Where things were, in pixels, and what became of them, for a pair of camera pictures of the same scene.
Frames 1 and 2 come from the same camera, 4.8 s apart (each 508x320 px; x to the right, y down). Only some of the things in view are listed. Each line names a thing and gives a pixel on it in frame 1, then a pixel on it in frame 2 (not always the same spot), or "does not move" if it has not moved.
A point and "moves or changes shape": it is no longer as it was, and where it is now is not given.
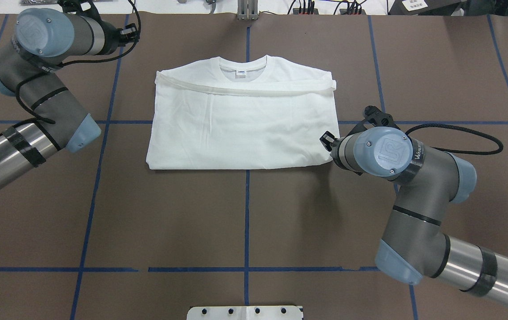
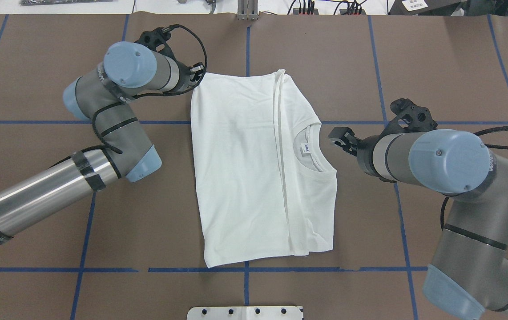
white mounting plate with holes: x=244 y=313 does not move
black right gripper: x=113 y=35 -> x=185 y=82
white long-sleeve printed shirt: x=234 y=112 moves or changes shape
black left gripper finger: x=327 y=139 -> x=344 y=138
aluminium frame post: x=247 y=10 does not move
